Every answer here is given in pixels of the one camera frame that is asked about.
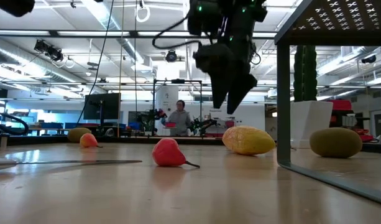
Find black hanging cable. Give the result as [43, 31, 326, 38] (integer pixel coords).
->
[74, 0, 116, 127]

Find black ceiling-mounted camera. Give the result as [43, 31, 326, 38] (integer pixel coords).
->
[360, 54, 378, 65]
[34, 39, 65, 62]
[165, 49, 178, 63]

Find small orange-red stemmed fruit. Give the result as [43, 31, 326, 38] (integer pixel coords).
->
[152, 138, 201, 169]
[80, 133, 103, 149]

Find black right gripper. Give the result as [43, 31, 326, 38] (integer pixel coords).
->
[193, 34, 259, 115]

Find white hexagonal plant pot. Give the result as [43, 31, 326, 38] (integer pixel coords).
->
[290, 100, 334, 149]

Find yellow hanging rope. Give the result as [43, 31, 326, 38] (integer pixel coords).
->
[116, 0, 126, 138]

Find yellow mango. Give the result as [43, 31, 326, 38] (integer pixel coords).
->
[221, 125, 277, 156]

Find black monitor on stand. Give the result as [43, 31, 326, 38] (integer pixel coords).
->
[83, 92, 122, 138]

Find person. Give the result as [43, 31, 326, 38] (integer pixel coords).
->
[163, 99, 193, 137]

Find grey perforated metal shelf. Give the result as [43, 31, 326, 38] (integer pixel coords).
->
[273, 0, 381, 207]

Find tan round fruit green stem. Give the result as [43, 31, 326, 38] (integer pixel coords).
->
[67, 127, 92, 143]

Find white hanging ring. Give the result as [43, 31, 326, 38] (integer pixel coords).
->
[135, 0, 151, 24]

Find red storage bins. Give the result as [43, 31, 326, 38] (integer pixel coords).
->
[328, 99, 376, 144]

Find right gripper camera cable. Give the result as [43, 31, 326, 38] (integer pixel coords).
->
[152, 14, 209, 50]

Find black background frame rig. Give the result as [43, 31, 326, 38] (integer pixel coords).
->
[152, 78, 204, 137]

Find olive green kiwi fruit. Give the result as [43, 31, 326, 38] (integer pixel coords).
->
[310, 126, 364, 159]

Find overhead light bar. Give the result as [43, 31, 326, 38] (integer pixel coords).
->
[0, 29, 278, 39]

